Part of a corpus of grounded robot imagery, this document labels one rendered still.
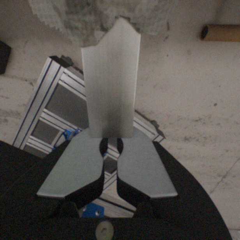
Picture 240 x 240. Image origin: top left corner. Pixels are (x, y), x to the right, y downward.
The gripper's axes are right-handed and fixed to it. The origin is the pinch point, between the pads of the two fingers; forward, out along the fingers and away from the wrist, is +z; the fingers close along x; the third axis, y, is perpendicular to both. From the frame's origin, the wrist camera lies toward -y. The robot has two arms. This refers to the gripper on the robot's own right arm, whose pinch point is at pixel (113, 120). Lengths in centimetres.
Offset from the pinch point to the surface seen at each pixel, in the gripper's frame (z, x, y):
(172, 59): 83, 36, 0
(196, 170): 83, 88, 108
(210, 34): 75, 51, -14
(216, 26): 75, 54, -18
